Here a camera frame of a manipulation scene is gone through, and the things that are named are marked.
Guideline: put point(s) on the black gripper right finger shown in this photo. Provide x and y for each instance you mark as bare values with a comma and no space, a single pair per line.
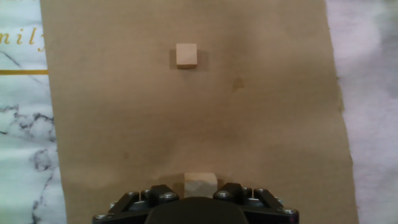
258,202

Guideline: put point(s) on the brown cardboard sheet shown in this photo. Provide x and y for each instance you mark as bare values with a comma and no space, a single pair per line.
217,124

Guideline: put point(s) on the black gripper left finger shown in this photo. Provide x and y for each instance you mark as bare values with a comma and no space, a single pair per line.
136,202

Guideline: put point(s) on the small wooden cube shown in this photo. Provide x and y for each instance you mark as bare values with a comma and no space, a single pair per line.
186,54

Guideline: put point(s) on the medium wooden block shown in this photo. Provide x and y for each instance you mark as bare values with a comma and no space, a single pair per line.
200,185

